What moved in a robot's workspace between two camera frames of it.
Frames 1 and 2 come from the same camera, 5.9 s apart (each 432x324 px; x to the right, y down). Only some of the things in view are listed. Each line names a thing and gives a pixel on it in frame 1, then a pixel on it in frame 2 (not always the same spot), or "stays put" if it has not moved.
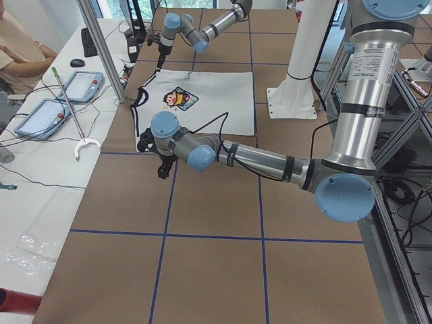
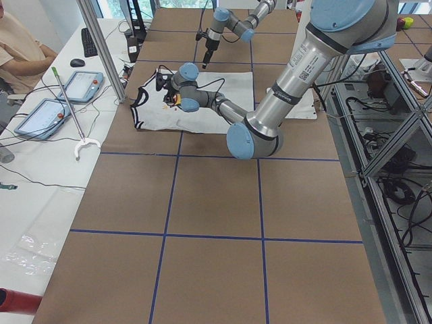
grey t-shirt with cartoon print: [213, 102] stays put
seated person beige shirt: [23, 59] stays put
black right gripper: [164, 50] -> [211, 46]
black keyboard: [90, 48] stays put
